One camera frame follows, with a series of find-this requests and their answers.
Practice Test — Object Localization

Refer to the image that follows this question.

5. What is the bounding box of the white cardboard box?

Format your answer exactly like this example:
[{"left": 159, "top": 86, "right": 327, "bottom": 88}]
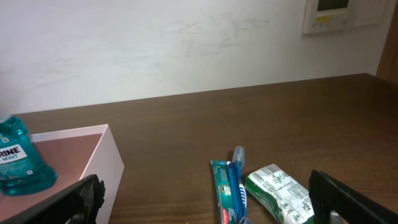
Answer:
[{"left": 1, "top": 124, "right": 124, "bottom": 223}]

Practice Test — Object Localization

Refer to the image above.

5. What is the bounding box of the white wall control panel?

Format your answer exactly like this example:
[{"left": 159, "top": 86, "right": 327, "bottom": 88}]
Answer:
[{"left": 302, "top": 0, "right": 387, "bottom": 35}]

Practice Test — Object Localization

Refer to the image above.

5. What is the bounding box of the teal mouthwash bottle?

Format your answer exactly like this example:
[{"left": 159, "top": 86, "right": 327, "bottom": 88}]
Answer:
[{"left": 1, "top": 115, "right": 57, "bottom": 196}]

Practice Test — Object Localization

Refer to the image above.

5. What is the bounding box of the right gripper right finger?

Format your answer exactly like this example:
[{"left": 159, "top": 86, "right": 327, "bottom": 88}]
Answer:
[{"left": 309, "top": 170, "right": 397, "bottom": 224}]

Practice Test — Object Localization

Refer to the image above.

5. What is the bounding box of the green white soap packet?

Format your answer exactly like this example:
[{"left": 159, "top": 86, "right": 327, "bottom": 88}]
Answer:
[{"left": 245, "top": 164, "right": 314, "bottom": 224}]

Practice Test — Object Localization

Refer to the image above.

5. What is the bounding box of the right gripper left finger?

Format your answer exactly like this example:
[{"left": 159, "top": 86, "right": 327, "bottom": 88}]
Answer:
[{"left": 1, "top": 174, "right": 105, "bottom": 224}]

